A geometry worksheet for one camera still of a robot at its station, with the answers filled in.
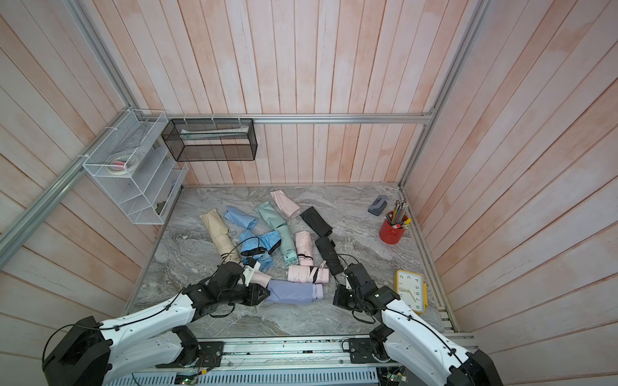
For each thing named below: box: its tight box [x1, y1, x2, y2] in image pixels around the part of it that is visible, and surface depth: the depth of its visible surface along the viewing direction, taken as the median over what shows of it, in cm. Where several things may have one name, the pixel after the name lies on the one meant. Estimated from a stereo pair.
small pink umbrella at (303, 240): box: [295, 230, 314, 267], surface depth 97 cm
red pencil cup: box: [379, 210, 407, 245], surface depth 97 cm
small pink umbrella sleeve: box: [270, 189, 301, 219], surface depth 112 cm
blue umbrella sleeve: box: [223, 205, 258, 231], surface depth 106 cm
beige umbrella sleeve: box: [199, 208, 242, 264], surface depth 102 cm
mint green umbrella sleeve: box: [254, 201, 287, 230], surface depth 107 cm
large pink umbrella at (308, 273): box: [287, 260, 330, 284], surface depth 89 cm
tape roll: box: [106, 156, 139, 177], surface depth 75 cm
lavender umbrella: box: [267, 279, 324, 304], surface depth 85 cm
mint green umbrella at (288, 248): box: [276, 224, 299, 267], surface depth 96 cm
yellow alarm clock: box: [395, 269, 429, 316], surface depth 87 cm
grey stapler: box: [366, 194, 388, 217], surface depth 111 cm
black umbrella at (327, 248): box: [314, 236, 345, 276], surface depth 97 cm
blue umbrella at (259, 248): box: [239, 229, 282, 272], surface depth 94 cm
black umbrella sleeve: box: [299, 205, 334, 238], surface depth 107 cm
